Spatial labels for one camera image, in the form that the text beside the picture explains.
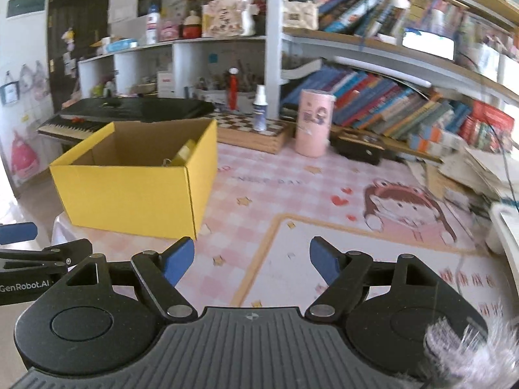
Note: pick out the red bottle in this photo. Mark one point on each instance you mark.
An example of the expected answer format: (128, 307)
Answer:
(233, 89)

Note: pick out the yellow cardboard box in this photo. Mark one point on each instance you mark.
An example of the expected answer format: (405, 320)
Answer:
(133, 194)

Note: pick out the row of upright books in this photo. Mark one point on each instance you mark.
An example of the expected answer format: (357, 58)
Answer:
(365, 8)

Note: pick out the white fluffy fur trim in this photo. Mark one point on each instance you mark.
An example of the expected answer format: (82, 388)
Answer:
(474, 356)

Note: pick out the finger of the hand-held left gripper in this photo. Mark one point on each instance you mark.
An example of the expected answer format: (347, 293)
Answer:
(61, 253)
(18, 234)

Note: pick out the yellow tape roll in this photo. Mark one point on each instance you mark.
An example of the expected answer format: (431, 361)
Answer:
(184, 154)

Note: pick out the pink floral fabric bag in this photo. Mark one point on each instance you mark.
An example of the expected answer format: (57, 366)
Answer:
(227, 16)

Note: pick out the stack of papers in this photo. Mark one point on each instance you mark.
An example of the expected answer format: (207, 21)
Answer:
(466, 174)

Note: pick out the black and white tote bag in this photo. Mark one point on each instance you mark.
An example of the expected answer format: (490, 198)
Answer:
(9, 91)

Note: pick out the white plastic bottle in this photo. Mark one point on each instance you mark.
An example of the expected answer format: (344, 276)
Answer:
(153, 26)

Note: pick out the blue wipes pack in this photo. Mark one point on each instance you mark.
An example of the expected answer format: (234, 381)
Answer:
(121, 45)

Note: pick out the white spray bottle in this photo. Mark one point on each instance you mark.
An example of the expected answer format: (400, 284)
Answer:
(259, 113)

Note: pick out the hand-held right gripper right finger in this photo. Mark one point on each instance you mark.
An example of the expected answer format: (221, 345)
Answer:
(324, 261)

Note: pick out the dark green wall sign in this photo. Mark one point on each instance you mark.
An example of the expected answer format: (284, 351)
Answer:
(26, 6)

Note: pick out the wooden chess board box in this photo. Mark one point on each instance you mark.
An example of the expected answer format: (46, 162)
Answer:
(259, 140)

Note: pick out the pink patterned hanging bag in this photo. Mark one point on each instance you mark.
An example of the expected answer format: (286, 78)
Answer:
(41, 83)

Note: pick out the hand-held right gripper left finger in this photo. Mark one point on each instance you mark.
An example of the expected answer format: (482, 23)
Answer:
(178, 261)

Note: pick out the pink character box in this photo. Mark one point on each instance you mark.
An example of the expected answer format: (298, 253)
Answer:
(169, 32)

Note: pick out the pink checked tablecloth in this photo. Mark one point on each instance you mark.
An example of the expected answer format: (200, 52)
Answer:
(284, 194)

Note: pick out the pink cylinder holder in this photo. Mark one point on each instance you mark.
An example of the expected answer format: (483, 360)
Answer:
(312, 137)

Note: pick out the pink backpack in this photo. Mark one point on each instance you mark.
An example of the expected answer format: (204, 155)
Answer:
(24, 158)

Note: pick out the white plastic box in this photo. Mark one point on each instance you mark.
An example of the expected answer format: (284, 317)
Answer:
(502, 231)

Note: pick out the pale pink hanging bag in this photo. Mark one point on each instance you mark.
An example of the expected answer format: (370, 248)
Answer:
(27, 79)

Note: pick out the white bookshelf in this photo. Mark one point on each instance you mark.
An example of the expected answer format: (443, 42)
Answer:
(273, 28)

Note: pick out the white pearl handbag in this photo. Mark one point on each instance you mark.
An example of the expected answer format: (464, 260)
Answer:
(300, 14)

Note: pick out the row of slanted books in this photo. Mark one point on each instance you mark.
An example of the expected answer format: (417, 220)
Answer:
(385, 105)

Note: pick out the dark brown case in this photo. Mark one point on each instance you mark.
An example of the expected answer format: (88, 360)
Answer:
(357, 150)

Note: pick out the black electronic keyboard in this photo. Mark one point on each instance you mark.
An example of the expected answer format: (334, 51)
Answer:
(133, 109)

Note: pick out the white cubby shelf unit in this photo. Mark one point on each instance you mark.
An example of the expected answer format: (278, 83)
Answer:
(186, 56)

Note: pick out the white box with red label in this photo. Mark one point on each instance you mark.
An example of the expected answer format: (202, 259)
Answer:
(166, 85)

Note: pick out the black framed picture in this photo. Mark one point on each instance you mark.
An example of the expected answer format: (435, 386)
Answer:
(149, 6)

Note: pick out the red mushroom jar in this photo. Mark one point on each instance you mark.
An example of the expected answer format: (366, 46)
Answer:
(191, 28)

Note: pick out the dark wooden door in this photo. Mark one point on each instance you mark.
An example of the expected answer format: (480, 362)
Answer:
(81, 8)

